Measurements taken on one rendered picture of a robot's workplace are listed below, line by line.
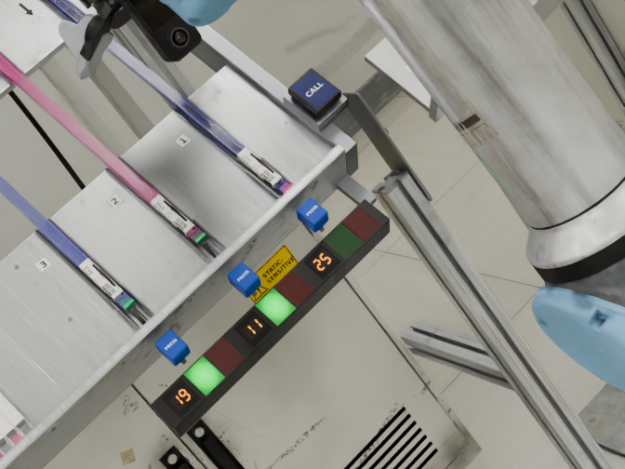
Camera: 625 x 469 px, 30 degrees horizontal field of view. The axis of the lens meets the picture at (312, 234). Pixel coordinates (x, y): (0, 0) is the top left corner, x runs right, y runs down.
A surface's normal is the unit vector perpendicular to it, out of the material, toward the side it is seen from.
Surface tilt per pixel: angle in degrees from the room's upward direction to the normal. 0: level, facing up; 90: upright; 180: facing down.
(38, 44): 46
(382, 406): 90
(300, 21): 90
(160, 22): 90
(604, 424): 0
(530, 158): 84
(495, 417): 0
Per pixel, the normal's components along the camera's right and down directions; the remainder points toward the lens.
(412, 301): -0.56, -0.74
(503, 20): 0.40, -0.05
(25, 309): -0.07, -0.44
